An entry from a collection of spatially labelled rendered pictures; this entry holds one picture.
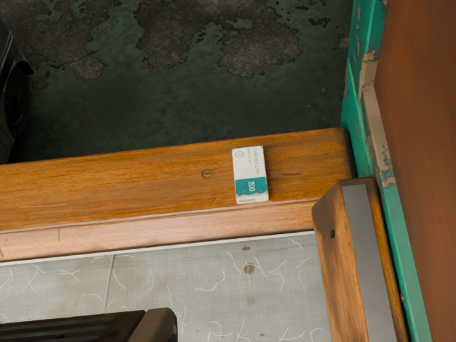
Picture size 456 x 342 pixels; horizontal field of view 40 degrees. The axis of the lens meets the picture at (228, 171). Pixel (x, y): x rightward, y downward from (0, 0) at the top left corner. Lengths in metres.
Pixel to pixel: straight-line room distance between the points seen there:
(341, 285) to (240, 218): 0.16
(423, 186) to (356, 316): 0.13
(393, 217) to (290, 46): 1.28
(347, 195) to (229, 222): 0.16
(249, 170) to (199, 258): 0.11
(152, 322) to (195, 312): 0.36
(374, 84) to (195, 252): 0.26
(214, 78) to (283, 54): 0.21
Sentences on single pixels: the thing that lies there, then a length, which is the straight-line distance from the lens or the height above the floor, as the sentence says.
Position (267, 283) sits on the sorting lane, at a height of 0.74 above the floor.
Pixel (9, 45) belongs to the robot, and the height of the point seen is 0.25.
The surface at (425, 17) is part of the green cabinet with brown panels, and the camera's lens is 0.45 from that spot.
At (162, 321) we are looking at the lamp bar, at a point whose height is 1.08.
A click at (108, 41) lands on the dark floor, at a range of 1.91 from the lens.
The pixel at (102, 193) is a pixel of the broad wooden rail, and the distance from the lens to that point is 0.72.
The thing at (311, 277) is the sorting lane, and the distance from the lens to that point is 0.68.
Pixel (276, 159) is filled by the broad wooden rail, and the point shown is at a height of 0.76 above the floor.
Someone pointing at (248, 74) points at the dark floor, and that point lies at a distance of 1.75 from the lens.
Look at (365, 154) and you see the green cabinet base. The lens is 0.64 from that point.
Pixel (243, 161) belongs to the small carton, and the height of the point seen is 0.79.
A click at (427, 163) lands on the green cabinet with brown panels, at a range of 0.47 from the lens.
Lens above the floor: 1.38
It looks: 60 degrees down
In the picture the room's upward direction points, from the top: 11 degrees counter-clockwise
